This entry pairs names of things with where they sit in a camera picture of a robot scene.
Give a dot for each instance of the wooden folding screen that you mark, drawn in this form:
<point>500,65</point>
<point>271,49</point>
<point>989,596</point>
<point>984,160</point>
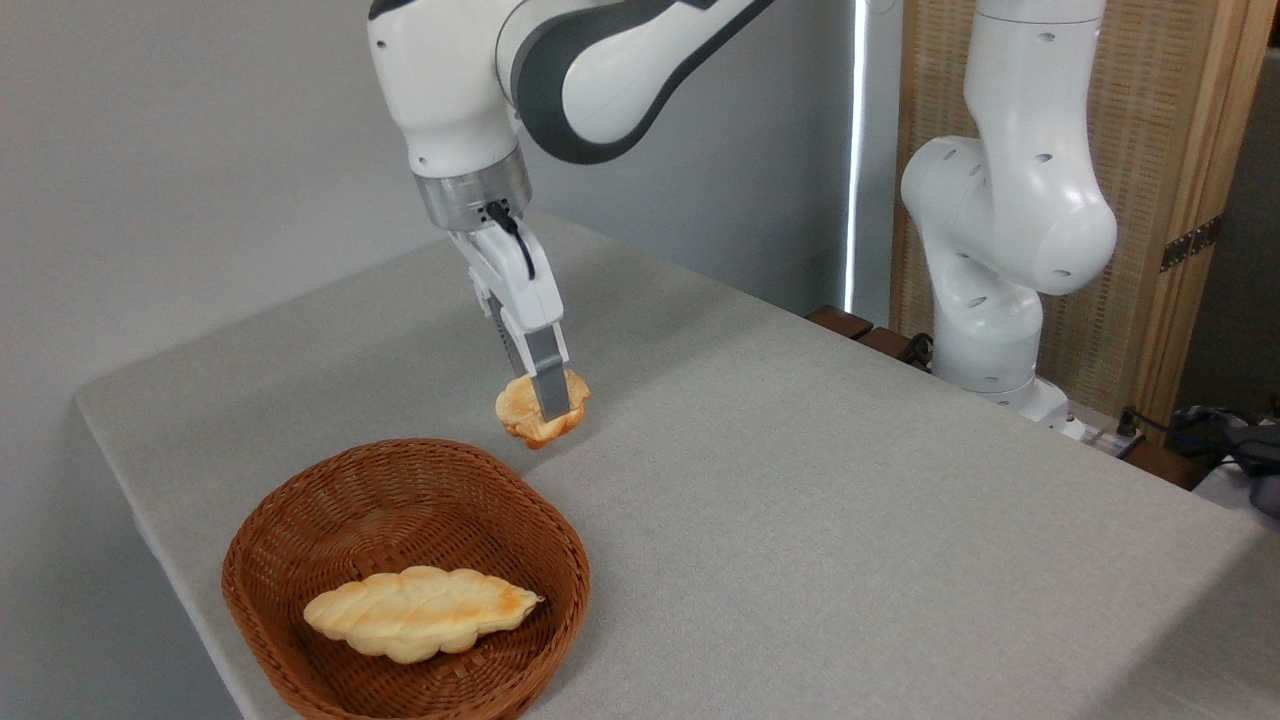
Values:
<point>1150,120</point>

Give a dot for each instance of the dark brown wooden slat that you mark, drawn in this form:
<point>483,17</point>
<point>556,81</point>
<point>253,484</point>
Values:
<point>1165,465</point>
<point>885,343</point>
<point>840,322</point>

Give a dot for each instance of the dark grey bag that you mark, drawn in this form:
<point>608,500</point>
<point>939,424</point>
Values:
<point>1255,455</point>

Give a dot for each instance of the long braided bread loaf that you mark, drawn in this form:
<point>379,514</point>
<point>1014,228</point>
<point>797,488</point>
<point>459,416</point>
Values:
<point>420,615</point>

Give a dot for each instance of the metal screen hinge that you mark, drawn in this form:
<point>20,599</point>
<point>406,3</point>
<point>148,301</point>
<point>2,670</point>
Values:
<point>1190,243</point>

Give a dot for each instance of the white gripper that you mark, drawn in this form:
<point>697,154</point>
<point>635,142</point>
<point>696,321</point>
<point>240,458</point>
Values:
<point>520,285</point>

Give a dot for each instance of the brown wicker basket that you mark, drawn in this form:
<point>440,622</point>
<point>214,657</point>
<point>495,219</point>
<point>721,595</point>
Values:
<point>500,500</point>

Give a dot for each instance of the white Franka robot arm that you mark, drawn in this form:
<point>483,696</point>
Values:
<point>1010,200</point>

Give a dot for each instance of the white power strip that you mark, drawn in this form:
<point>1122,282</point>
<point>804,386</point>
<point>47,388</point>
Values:
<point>1105,438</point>

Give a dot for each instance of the round golden bread roll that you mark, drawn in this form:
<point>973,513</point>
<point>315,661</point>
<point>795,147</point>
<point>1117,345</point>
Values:
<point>517,408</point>

